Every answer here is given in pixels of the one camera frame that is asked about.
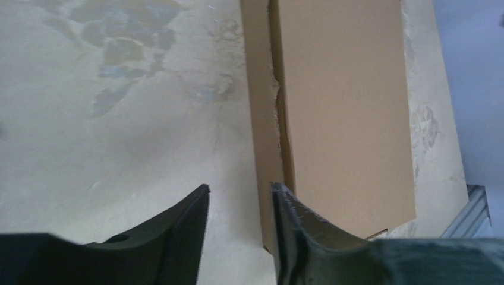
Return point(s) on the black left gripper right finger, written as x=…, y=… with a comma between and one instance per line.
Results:
x=311, y=250

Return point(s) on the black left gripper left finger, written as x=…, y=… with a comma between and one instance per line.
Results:
x=165, y=249

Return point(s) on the brown cardboard box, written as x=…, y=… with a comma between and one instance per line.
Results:
x=329, y=110

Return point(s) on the aluminium frame rail right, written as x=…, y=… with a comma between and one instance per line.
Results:
x=474, y=219

